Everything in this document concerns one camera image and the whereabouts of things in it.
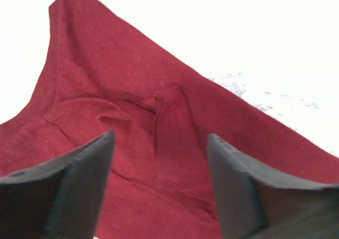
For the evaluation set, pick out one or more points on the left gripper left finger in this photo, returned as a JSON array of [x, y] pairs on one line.
[[59, 198]]

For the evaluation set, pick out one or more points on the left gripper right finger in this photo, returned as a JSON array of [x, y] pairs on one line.
[[255, 200]]

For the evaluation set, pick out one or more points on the dark red t-shirt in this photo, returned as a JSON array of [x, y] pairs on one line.
[[102, 74]]

